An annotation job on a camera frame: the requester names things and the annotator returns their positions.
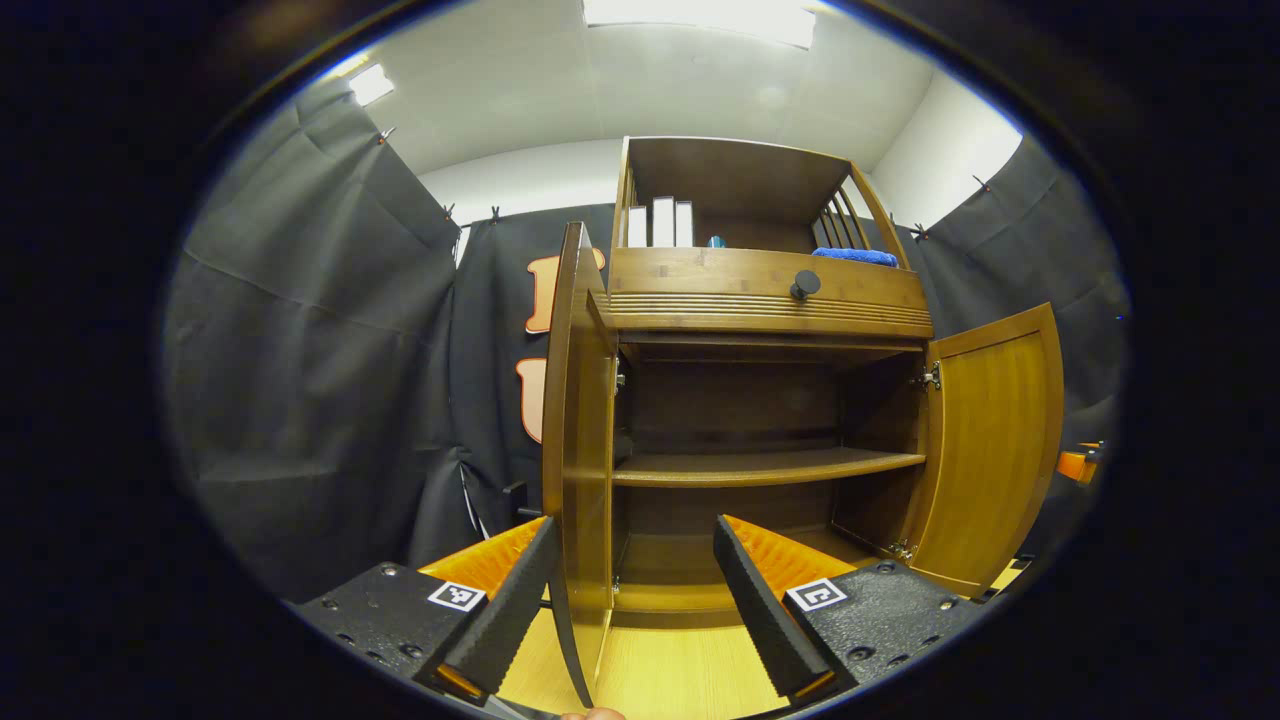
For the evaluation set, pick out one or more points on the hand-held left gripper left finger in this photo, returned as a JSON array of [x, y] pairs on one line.
[[510, 610]]

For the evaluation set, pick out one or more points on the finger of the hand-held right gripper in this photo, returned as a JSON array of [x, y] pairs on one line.
[[1075, 466]]

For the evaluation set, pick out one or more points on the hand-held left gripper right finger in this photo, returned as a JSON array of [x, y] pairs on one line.
[[760, 620]]

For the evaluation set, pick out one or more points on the wooden double-door shoe cabinet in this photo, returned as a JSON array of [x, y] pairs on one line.
[[760, 275]]

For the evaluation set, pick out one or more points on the blue folded cloth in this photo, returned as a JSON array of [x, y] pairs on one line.
[[855, 257]]

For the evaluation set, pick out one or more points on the black round drawer knob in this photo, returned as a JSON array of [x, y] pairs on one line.
[[805, 285]]

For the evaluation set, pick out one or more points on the black backdrop cloth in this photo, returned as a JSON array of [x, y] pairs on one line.
[[300, 340]]

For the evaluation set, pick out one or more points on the white upright book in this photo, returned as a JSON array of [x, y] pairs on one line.
[[663, 222], [684, 225], [637, 227]]

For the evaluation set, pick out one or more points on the small ceiling light panel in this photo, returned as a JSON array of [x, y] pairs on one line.
[[371, 85]]

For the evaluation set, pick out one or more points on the large ceiling light panel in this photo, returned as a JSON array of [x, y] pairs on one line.
[[700, 18]]

